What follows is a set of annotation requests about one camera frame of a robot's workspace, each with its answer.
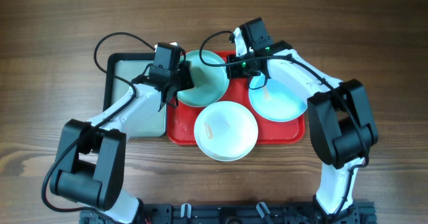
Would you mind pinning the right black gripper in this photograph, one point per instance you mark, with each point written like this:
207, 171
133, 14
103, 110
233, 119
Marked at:
234, 67

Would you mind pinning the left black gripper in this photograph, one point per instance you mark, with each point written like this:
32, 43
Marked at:
184, 78

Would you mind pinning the pale green plate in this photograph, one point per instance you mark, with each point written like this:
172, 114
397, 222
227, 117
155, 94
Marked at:
211, 83

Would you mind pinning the white plate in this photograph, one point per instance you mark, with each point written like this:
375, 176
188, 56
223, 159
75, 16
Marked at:
226, 131

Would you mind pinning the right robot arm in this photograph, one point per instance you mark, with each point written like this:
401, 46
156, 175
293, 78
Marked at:
342, 127

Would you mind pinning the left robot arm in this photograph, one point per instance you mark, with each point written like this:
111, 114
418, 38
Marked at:
89, 165

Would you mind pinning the red plastic tray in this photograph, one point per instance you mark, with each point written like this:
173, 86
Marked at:
181, 120

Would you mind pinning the black tray with grey liner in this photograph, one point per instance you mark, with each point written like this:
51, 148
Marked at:
128, 66

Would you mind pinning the light blue plate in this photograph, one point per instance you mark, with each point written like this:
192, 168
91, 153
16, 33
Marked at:
274, 101

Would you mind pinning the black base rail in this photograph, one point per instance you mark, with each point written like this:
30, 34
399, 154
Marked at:
288, 213

